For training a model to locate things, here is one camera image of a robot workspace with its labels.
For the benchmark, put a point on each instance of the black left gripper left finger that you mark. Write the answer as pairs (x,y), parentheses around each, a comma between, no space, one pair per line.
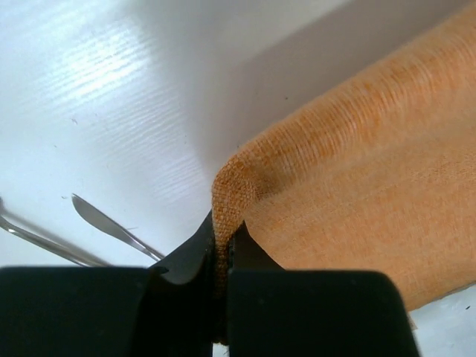
(162,310)

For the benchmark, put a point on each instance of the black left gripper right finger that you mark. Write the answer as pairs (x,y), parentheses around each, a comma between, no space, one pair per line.
(276,312)

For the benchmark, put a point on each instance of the silver fork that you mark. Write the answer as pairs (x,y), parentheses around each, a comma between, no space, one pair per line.
(56,246)

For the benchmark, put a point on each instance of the silver table knife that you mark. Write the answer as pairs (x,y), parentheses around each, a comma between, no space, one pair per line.
(107,225)

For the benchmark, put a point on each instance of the orange cloth placemat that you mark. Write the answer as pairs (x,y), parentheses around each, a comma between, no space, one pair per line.
(376,174)

